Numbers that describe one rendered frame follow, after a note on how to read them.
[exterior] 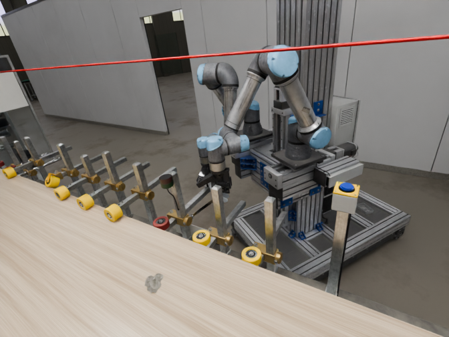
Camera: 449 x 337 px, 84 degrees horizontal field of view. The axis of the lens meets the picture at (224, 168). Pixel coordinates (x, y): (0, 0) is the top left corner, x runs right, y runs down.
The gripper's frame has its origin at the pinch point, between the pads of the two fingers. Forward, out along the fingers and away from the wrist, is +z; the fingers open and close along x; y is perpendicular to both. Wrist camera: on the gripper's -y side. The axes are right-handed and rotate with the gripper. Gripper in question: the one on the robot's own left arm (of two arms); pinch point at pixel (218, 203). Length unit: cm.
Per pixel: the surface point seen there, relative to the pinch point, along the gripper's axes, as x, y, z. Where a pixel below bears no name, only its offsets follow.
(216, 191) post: -11.6, 3.4, -15.1
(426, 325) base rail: -36, 81, 25
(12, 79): 112, -220, -59
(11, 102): 103, -224, -39
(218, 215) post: -11.3, 2.6, -1.6
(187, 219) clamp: -3.5, -17.0, 8.2
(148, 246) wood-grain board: -26.3, -27.2, 4.7
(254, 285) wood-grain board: -41.0, 21.0, 4.8
